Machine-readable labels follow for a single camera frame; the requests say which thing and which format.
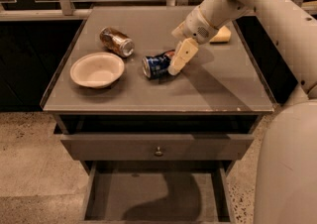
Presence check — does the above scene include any brown soda can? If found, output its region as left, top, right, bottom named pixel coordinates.
left=99, top=27, right=135, bottom=57

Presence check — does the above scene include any grey open middle drawer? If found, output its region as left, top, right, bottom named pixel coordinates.
left=78, top=161, right=236, bottom=224

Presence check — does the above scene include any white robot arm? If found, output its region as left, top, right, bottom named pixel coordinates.
left=168, top=0, right=317, bottom=224

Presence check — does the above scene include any grey top drawer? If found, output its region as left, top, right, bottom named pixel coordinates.
left=56, top=113, right=262, bottom=162

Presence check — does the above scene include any white paper bowl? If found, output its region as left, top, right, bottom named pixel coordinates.
left=70, top=53, right=125, bottom=88

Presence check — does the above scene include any grey drawer cabinet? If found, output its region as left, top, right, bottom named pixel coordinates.
left=40, top=5, right=275, bottom=224

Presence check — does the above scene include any blue pepsi can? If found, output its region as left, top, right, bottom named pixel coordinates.
left=142, top=50, right=174, bottom=79

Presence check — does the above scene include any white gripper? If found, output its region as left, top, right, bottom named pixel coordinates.
left=167, top=6, right=218, bottom=75

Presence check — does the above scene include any yellow sponge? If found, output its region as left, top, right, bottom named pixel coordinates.
left=210, top=26, right=231, bottom=44

